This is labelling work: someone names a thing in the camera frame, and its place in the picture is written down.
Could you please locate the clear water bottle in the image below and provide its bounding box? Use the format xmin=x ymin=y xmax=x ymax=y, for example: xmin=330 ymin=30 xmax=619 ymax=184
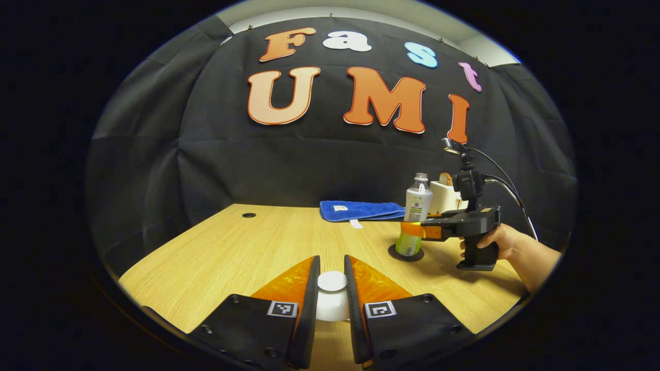
xmin=395 ymin=173 xmax=433 ymax=257

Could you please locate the white toaster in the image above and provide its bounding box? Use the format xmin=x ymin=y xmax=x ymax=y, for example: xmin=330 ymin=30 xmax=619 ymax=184
xmin=431 ymin=180 xmax=469 ymax=215

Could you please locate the blue towel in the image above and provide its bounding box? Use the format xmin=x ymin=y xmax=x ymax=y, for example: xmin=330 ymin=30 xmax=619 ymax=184
xmin=320 ymin=200 xmax=406 ymax=229

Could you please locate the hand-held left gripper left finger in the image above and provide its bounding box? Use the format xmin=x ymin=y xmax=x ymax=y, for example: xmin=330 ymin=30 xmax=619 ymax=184
xmin=188 ymin=256 xmax=321 ymax=370

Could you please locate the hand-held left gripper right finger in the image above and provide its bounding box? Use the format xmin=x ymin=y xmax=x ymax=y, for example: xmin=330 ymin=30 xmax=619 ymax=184
xmin=344 ymin=255 xmax=477 ymax=370

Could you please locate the dark round coaster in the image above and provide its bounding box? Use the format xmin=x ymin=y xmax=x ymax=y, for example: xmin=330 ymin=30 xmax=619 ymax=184
xmin=388 ymin=244 xmax=425 ymax=262

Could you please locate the black cable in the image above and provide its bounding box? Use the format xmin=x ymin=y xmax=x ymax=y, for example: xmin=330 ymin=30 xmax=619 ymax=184
xmin=484 ymin=175 xmax=527 ymax=209
xmin=467 ymin=148 xmax=539 ymax=242

